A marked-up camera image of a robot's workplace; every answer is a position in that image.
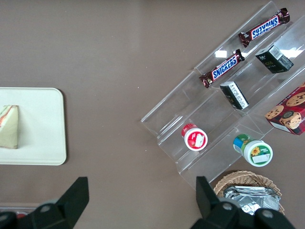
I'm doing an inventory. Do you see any red lidded snack cup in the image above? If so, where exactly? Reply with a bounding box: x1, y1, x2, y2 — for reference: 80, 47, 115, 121
181, 123, 209, 152

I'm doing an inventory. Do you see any red chocolate chip cookie box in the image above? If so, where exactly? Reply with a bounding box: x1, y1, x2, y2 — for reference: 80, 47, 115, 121
264, 82, 305, 136

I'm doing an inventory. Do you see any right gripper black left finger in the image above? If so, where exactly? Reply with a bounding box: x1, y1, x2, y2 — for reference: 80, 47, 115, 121
18, 176, 90, 229

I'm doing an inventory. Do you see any small black carton box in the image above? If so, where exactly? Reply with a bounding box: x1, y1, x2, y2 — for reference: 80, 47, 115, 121
219, 81, 250, 111
254, 45, 295, 74

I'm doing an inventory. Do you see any cream rectangular serving tray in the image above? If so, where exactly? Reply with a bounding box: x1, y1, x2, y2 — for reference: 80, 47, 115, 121
0, 87, 67, 166

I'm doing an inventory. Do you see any triangular sandwich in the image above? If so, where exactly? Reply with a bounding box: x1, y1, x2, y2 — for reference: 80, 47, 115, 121
0, 104, 20, 150

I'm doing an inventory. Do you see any clear acrylic stepped shelf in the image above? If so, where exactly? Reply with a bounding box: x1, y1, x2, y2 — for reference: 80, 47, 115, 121
140, 0, 305, 192

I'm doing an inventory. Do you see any snickers chocolate bar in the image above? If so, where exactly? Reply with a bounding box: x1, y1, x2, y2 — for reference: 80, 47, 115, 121
199, 49, 246, 89
238, 8, 291, 48

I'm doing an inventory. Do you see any light oval wicker basket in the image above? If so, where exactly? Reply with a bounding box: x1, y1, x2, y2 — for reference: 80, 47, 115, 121
213, 170, 285, 216

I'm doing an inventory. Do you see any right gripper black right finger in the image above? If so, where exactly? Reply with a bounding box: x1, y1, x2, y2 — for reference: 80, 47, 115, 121
190, 176, 254, 229

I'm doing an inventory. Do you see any aluminium foil container stack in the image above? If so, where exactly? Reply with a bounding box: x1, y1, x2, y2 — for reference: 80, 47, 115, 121
222, 185, 281, 216

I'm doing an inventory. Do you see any green lidded snack cup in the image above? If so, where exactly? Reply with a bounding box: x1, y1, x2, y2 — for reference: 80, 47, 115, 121
233, 133, 274, 167

